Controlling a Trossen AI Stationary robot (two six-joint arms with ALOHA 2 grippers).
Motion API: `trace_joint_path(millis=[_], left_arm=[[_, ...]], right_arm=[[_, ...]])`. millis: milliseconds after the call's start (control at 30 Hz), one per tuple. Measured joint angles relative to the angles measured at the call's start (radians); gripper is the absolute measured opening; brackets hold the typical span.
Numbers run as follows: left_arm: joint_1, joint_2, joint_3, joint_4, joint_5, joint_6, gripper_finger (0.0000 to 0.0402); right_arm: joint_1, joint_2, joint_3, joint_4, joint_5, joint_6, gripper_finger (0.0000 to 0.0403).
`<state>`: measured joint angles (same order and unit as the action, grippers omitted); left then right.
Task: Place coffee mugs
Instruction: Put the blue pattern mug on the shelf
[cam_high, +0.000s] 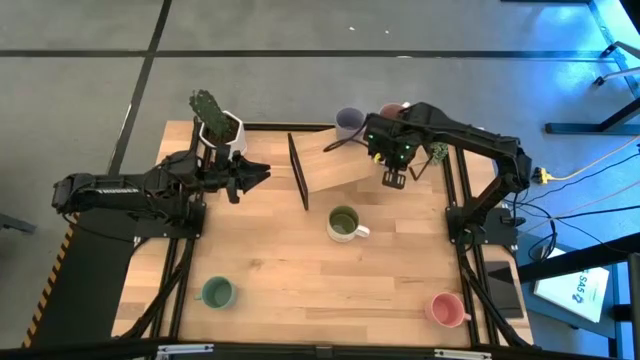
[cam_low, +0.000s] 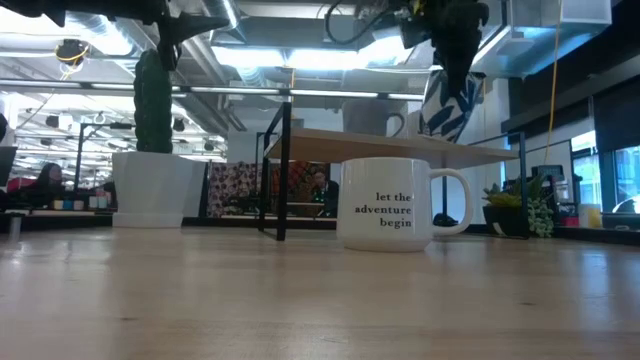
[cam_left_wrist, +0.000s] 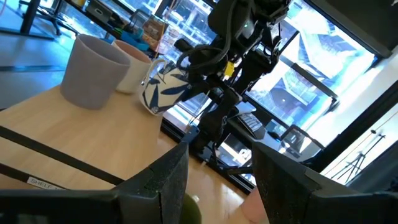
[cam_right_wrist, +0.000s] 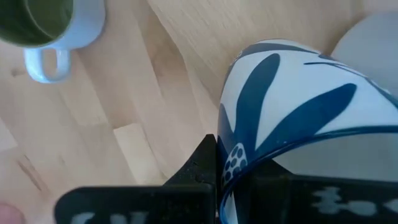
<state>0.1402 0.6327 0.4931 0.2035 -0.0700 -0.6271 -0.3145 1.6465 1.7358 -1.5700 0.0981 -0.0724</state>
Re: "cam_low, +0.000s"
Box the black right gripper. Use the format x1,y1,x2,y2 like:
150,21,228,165
398,0,491,99

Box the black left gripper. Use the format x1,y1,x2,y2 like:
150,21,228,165
0,0,232,72

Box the blue leaf pattern mug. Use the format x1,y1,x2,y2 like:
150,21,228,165
418,69,487,144

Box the grey mug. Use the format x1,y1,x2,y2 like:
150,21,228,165
341,98,408,138

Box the white mug with black lettering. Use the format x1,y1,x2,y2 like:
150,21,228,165
335,156,475,254

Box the tall green cactus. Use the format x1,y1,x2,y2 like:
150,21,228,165
132,48,175,155

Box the small black screen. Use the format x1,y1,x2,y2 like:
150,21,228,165
530,164,566,184

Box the white faceted plant pot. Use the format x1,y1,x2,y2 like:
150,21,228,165
110,150,208,230

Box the floral patterned panel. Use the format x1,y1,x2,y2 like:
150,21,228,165
206,161,262,218

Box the succulents in black pot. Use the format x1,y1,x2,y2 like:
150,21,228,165
481,174,557,239

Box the colourful plaid panel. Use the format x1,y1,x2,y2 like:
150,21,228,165
269,160,332,204

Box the person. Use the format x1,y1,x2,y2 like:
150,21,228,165
5,161,67,209
310,170,341,219

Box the yellow container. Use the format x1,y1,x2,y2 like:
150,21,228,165
579,203,604,230

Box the black computer monitor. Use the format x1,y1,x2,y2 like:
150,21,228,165
0,145,19,189

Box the linear ceiling light rail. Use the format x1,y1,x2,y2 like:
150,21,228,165
0,78,426,102

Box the large silver ventilation duct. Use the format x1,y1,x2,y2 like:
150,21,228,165
469,0,614,80

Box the yellow hanging cable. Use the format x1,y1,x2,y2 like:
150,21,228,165
543,0,565,151

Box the black yellow ceiling cord reel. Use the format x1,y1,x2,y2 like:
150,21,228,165
53,38,91,67

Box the wooden shelf black metal frame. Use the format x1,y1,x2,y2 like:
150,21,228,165
256,101,529,243

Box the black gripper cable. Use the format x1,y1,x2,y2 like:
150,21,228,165
323,0,369,47

